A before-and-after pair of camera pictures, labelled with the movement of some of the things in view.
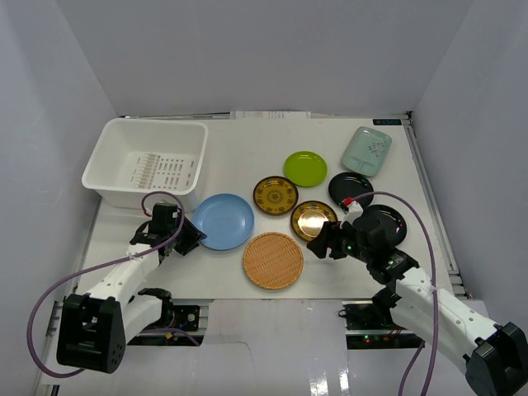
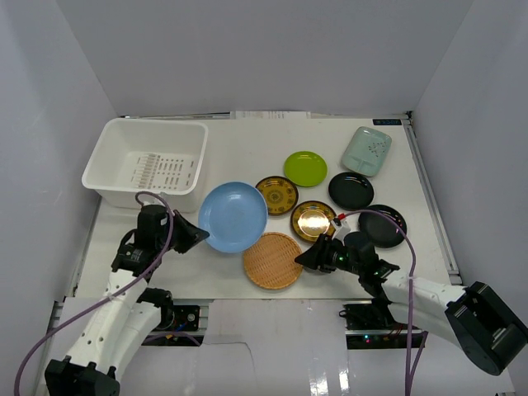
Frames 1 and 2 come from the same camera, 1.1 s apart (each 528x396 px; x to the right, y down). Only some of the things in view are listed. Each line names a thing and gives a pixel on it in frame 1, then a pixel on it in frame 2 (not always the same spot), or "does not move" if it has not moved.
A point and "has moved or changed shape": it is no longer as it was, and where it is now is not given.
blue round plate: (227, 220) has moved or changed shape
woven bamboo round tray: (273, 261) does not move
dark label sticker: (387, 121) does not move
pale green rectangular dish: (367, 152) does not move
